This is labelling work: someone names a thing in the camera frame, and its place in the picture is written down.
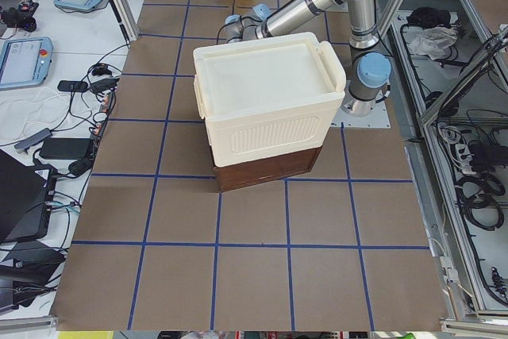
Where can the black laptop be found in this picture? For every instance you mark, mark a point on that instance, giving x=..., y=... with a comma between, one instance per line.
x=26, y=192

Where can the cream plastic storage box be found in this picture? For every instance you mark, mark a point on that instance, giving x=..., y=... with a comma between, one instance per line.
x=269, y=97

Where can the white crumpled cloth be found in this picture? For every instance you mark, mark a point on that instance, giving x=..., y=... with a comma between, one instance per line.
x=434, y=43

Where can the aluminium side frame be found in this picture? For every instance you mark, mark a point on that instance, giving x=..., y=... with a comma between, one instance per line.
x=451, y=71

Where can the dark wooden drawer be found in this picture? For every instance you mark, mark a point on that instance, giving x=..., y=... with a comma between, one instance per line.
x=251, y=173

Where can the black power adapter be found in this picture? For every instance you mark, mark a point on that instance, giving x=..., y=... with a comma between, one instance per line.
x=64, y=148

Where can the grey usb hub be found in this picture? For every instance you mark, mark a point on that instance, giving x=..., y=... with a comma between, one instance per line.
x=33, y=140

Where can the blue teach pendant near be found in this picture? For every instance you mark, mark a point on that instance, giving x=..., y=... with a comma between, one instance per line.
x=25, y=62

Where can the white power strip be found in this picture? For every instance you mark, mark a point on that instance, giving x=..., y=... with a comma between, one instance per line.
x=457, y=148

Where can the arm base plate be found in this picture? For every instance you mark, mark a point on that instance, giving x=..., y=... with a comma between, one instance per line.
x=357, y=114

